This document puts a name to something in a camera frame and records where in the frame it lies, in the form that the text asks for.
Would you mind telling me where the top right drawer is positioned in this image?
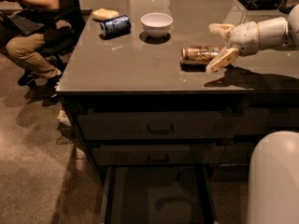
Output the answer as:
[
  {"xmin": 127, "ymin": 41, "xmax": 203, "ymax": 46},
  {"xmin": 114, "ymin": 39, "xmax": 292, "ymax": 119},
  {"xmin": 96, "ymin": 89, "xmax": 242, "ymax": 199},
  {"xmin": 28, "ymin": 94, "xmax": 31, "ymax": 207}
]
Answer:
[{"xmin": 235, "ymin": 107, "xmax": 299, "ymax": 135}]

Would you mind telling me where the bottom right drawer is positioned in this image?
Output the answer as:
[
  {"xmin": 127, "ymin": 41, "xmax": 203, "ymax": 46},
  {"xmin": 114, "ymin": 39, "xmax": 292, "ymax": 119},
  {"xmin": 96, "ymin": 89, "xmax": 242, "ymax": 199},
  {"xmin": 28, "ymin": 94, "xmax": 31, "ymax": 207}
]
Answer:
[{"xmin": 210, "ymin": 164, "xmax": 248, "ymax": 182}]

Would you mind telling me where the yellow sponge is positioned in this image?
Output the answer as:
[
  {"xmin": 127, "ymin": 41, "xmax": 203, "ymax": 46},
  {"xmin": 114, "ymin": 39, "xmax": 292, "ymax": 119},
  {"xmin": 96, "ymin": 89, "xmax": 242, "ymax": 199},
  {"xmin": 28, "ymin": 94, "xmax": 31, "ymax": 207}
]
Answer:
[{"xmin": 93, "ymin": 8, "xmax": 119, "ymax": 21}]

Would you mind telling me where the blue soda can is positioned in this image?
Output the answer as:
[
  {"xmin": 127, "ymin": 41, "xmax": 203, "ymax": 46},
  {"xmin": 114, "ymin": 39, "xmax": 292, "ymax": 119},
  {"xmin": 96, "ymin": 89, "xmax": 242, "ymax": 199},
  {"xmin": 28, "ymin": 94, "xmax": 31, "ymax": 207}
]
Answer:
[{"xmin": 100, "ymin": 15, "xmax": 131, "ymax": 37}]

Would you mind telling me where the middle right drawer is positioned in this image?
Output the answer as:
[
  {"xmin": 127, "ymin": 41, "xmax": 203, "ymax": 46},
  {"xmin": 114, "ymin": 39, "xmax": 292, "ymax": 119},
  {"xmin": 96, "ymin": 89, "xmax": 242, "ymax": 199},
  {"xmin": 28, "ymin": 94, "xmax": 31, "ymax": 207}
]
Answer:
[{"xmin": 220, "ymin": 142, "xmax": 255, "ymax": 165}]

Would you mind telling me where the seated person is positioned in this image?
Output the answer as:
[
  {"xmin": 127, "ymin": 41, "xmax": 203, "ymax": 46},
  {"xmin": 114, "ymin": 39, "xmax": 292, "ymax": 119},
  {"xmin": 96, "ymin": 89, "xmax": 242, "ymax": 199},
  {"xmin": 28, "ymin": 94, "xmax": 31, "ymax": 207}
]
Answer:
[{"xmin": 0, "ymin": 0, "xmax": 64, "ymax": 97}]

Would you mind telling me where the white bowl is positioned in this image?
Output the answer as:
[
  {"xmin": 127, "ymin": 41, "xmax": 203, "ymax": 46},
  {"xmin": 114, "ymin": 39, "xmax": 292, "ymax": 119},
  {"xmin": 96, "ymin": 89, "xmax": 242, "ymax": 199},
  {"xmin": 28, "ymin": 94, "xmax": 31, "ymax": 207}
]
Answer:
[{"xmin": 141, "ymin": 12, "xmax": 173, "ymax": 38}]

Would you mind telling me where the open bottom drawer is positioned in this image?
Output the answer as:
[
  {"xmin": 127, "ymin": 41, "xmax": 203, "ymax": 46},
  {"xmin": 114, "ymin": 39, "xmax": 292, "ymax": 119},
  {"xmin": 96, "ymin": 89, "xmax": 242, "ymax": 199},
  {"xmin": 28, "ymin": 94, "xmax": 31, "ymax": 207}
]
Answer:
[{"xmin": 100, "ymin": 165, "xmax": 219, "ymax": 224}]

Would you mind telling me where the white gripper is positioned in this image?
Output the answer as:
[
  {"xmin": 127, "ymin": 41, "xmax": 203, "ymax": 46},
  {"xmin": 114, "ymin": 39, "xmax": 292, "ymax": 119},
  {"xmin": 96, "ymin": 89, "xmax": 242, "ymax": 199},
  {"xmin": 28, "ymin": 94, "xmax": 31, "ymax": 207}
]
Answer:
[{"xmin": 206, "ymin": 21, "xmax": 259, "ymax": 74}]

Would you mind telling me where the black office chair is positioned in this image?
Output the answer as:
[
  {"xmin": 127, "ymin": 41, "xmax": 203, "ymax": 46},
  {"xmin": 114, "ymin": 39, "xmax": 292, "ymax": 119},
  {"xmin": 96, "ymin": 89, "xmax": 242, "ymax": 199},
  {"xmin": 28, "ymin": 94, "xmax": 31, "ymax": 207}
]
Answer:
[{"xmin": 18, "ymin": 0, "xmax": 87, "ymax": 105}]

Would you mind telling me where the middle left drawer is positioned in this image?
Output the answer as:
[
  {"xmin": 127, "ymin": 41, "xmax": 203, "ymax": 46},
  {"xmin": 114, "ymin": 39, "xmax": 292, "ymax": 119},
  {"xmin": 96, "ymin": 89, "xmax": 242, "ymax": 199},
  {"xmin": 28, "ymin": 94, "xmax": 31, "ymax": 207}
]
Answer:
[{"xmin": 92, "ymin": 144, "xmax": 225, "ymax": 166}]

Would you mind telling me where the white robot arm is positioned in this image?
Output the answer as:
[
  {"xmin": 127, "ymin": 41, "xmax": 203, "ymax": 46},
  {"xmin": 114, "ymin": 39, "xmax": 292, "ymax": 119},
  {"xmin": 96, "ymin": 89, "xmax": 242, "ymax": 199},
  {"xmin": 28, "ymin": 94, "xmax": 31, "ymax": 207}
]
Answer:
[{"xmin": 206, "ymin": 5, "xmax": 299, "ymax": 224}]

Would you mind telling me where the top left drawer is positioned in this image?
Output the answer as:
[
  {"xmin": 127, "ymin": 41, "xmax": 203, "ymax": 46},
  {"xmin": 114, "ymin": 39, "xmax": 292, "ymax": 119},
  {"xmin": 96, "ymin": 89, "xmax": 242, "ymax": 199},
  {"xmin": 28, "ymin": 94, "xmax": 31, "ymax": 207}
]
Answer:
[{"xmin": 76, "ymin": 109, "xmax": 244, "ymax": 141}]

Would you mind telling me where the black laptop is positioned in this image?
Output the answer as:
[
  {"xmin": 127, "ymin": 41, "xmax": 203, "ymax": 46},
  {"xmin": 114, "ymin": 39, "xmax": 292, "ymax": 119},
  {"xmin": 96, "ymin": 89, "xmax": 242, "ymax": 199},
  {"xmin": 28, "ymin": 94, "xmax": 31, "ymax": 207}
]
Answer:
[{"xmin": 4, "ymin": 10, "xmax": 47, "ymax": 35}]

